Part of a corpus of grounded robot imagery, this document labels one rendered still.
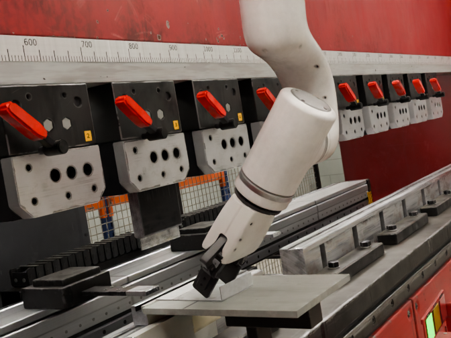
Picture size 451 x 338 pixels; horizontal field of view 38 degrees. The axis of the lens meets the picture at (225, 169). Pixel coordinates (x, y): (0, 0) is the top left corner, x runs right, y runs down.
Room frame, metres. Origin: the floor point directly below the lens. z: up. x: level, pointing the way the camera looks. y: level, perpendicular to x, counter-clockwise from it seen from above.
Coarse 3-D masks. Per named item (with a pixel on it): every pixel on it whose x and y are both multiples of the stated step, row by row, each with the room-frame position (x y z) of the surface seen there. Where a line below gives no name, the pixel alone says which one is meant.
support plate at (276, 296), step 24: (264, 288) 0.97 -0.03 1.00; (288, 288) 0.95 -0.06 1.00; (312, 288) 0.92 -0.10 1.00; (336, 288) 0.93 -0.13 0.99; (144, 312) 0.97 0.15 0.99; (168, 312) 0.94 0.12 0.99; (192, 312) 0.92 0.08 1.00; (216, 312) 0.90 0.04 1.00; (240, 312) 0.87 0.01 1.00; (264, 312) 0.85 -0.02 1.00; (288, 312) 0.83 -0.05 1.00
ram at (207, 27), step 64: (0, 0) 0.81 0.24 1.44; (64, 0) 0.90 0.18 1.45; (128, 0) 1.01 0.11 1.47; (192, 0) 1.15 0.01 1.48; (320, 0) 1.61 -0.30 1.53; (384, 0) 2.02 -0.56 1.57; (448, 0) 2.70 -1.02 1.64; (0, 64) 0.79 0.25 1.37; (64, 64) 0.88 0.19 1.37; (128, 64) 0.99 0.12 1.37; (192, 64) 1.13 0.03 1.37; (256, 64) 1.31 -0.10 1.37; (384, 64) 1.94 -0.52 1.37; (448, 64) 2.58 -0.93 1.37
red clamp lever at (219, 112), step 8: (200, 96) 1.08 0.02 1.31; (208, 96) 1.08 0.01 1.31; (208, 104) 1.09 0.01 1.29; (216, 104) 1.10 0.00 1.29; (216, 112) 1.10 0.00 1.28; (224, 112) 1.11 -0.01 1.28; (224, 120) 1.13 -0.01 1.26; (232, 120) 1.13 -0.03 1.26; (216, 128) 1.15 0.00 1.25; (224, 128) 1.14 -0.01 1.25; (232, 128) 1.13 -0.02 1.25
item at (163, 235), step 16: (144, 192) 1.02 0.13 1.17; (160, 192) 1.06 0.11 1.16; (176, 192) 1.09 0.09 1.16; (144, 208) 1.02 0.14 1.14; (160, 208) 1.05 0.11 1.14; (176, 208) 1.08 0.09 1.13; (144, 224) 1.01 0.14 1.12; (160, 224) 1.05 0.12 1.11; (176, 224) 1.08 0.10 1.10; (144, 240) 1.02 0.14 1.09; (160, 240) 1.05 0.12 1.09
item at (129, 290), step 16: (64, 272) 1.19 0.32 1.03; (80, 272) 1.16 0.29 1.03; (96, 272) 1.19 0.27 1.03; (32, 288) 1.15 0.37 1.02; (48, 288) 1.13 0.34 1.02; (64, 288) 1.11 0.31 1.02; (80, 288) 1.14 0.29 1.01; (96, 288) 1.15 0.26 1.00; (112, 288) 1.12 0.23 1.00; (128, 288) 1.10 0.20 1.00; (144, 288) 1.08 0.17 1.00; (32, 304) 1.15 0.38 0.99; (48, 304) 1.13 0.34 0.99; (64, 304) 1.11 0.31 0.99
